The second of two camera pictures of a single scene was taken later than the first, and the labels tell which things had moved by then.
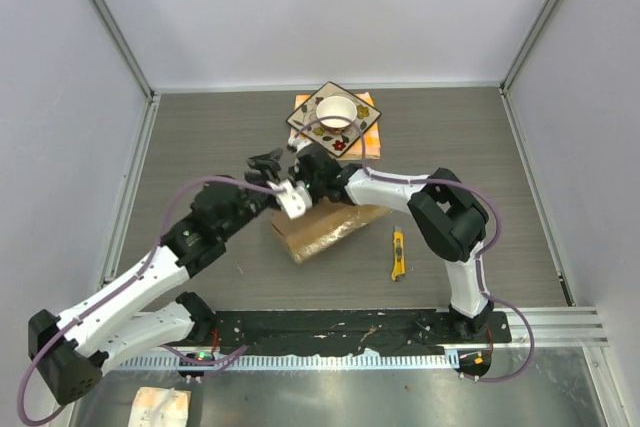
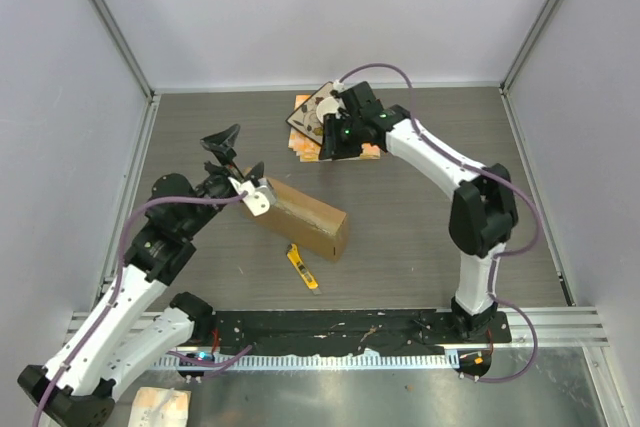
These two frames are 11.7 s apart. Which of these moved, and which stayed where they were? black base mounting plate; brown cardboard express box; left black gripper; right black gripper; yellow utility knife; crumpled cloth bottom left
Moved: right black gripper; brown cardboard express box; yellow utility knife; left black gripper
Stayed: crumpled cloth bottom left; black base mounting plate
